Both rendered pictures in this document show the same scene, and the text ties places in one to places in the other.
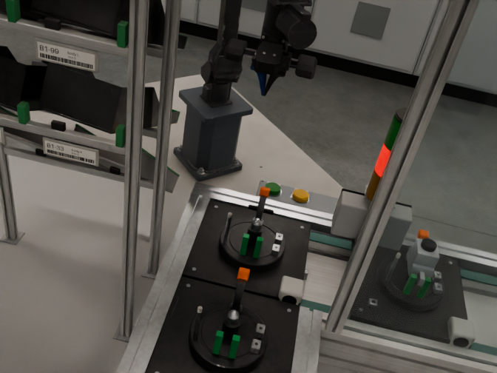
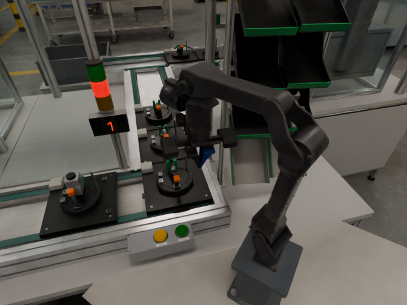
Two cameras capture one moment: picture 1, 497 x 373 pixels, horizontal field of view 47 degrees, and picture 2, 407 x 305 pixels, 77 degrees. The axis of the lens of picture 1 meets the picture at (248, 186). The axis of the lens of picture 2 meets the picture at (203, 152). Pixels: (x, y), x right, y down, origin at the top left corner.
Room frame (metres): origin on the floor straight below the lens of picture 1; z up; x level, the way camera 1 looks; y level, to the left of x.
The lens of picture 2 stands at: (1.57, -0.14, 1.70)
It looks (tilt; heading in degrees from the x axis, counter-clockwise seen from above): 40 degrees down; 162
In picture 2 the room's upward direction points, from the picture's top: straight up
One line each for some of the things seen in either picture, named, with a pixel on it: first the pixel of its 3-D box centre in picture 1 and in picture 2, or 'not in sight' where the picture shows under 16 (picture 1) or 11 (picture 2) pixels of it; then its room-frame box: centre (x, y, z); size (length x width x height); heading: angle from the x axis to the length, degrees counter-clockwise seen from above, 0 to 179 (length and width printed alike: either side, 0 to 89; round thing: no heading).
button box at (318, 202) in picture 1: (297, 206); (161, 241); (1.09, -0.13, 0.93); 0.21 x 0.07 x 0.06; 87
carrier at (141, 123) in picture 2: not in sight; (157, 108); (0.39, -0.01, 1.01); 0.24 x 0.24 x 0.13; 87
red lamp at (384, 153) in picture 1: (394, 160); (100, 86); (0.75, -0.22, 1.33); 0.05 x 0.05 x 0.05
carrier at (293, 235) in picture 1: (254, 232); (174, 173); (0.88, -0.03, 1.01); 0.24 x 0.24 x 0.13; 87
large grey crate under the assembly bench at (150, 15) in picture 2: not in sight; (149, 14); (-4.64, 0.63, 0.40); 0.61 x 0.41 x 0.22; 86
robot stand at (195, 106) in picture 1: (211, 131); (262, 273); (1.30, 0.13, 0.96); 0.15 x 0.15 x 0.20; 41
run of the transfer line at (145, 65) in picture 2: not in sight; (243, 57); (-0.38, 0.84, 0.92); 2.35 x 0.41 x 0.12; 87
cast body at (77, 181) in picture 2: not in sight; (74, 180); (0.85, -0.37, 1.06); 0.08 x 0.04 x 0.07; 177
